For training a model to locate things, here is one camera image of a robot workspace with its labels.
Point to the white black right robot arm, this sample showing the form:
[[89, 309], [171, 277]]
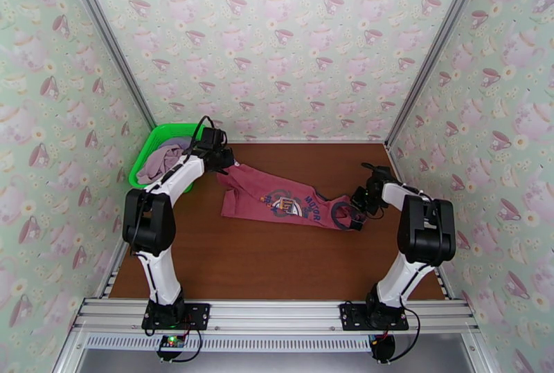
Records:
[[402, 272]]

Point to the aluminium table side rail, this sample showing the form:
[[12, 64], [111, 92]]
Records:
[[113, 274], [443, 287]]

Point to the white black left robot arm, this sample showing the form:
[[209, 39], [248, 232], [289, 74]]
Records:
[[164, 272]]

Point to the controller board with orange connector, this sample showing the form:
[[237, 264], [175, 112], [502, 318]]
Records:
[[383, 348]]

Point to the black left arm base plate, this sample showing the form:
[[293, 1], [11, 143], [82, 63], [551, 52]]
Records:
[[197, 315]]

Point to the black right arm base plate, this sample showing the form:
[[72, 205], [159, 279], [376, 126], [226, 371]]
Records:
[[352, 315]]

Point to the controller board with green light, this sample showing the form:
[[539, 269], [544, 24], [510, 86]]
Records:
[[172, 343]]

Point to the red printed tank top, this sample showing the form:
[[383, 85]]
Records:
[[277, 203]]

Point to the aluminium corner post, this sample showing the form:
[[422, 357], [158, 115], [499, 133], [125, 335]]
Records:
[[437, 38], [108, 38]]

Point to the green plastic laundry basket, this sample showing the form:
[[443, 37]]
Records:
[[143, 155]]

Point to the pale pink shirt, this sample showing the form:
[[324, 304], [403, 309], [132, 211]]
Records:
[[151, 166]]

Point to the aluminium front frame rail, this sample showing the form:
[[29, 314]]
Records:
[[277, 313]]

